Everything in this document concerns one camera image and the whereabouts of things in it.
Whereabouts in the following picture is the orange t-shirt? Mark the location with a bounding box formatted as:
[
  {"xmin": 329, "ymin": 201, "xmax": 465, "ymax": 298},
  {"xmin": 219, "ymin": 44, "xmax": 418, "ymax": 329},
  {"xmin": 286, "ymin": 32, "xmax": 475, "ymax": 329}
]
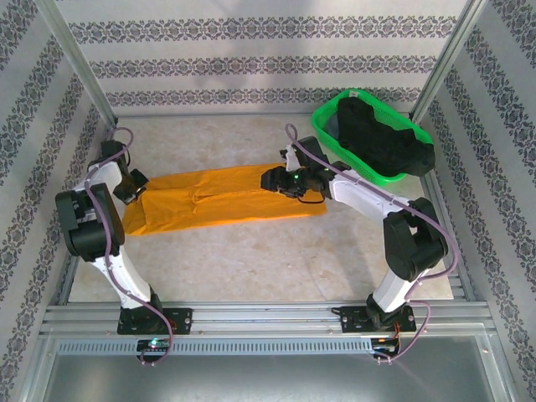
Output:
[{"xmin": 122, "ymin": 162, "xmax": 327, "ymax": 238}]

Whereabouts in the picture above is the green plastic basket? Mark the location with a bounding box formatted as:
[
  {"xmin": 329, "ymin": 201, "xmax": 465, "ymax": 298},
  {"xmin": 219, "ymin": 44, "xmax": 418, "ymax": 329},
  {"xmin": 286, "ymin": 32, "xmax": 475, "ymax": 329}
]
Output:
[{"xmin": 310, "ymin": 87, "xmax": 435, "ymax": 183}]

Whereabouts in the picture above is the grey garment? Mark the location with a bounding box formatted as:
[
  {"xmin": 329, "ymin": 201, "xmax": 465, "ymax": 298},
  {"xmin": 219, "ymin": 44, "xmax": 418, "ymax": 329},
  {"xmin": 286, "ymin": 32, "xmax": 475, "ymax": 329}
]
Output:
[{"xmin": 324, "ymin": 112, "xmax": 341, "ymax": 139}]

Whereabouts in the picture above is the black t-shirt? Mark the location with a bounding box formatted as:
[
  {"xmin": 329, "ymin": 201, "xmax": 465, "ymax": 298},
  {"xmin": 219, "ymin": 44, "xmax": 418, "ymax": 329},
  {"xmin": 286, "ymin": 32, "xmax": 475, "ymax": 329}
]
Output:
[{"xmin": 337, "ymin": 96, "xmax": 436, "ymax": 179}]

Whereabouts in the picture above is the circuit board with green light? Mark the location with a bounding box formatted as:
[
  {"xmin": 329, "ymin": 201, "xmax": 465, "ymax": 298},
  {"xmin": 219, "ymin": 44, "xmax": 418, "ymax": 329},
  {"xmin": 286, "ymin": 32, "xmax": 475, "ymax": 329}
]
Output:
[{"xmin": 137, "ymin": 338, "xmax": 173, "ymax": 353}]

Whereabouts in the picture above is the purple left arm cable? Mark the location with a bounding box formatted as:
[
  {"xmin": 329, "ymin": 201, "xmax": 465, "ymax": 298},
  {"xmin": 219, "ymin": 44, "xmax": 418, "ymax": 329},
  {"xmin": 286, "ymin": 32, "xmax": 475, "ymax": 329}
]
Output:
[{"xmin": 83, "ymin": 126, "xmax": 175, "ymax": 368}]

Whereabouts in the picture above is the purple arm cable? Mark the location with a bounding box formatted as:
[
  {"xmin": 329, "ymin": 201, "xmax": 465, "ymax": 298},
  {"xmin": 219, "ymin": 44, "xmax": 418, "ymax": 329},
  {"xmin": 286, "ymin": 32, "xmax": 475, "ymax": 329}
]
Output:
[
  {"xmin": 284, "ymin": 122, "xmax": 460, "ymax": 365},
  {"xmin": 83, "ymin": 126, "xmax": 175, "ymax": 368}
]

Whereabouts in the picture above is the aluminium frame post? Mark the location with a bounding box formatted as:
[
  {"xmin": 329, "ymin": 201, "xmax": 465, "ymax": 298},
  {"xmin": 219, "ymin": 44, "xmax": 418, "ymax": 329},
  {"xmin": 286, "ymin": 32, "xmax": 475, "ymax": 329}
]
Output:
[
  {"xmin": 411, "ymin": 0, "xmax": 491, "ymax": 121},
  {"xmin": 35, "ymin": 0, "xmax": 119, "ymax": 126}
]

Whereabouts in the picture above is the aluminium mounting rail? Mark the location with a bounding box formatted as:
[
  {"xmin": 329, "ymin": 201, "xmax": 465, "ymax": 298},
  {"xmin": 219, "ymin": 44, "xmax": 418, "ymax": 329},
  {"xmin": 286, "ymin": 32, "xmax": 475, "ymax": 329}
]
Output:
[{"xmin": 39, "ymin": 299, "xmax": 497, "ymax": 336}]

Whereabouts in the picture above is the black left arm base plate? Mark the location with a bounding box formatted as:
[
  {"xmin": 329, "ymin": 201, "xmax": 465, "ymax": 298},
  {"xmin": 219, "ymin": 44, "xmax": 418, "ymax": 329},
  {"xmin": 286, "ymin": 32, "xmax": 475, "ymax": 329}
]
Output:
[{"xmin": 116, "ymin": 307, "xmax": 193, "ymax": 336}]

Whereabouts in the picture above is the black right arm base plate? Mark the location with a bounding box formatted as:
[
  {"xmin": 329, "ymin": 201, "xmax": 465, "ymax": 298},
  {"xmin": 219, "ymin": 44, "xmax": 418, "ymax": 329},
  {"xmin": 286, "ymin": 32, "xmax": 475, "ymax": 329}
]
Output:
[{"xmin": 339, "ymin": 304, "xmax": 418, "ymax": 334}]

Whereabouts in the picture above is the slotted metal cable strip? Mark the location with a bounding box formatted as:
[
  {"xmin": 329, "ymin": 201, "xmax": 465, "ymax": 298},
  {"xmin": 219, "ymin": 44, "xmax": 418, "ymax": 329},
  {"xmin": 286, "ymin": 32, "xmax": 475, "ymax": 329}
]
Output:
[{"xmin": 56, "ymin": 338, "xmax": 374, "ymax": 355}]

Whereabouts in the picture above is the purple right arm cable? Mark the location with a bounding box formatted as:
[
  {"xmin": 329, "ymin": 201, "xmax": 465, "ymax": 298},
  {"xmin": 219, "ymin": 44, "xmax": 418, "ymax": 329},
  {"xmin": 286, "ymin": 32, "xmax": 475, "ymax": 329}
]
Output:
[{"xmin": 284, "ymin": 122, "xmax": 460, "ymax": 365}]

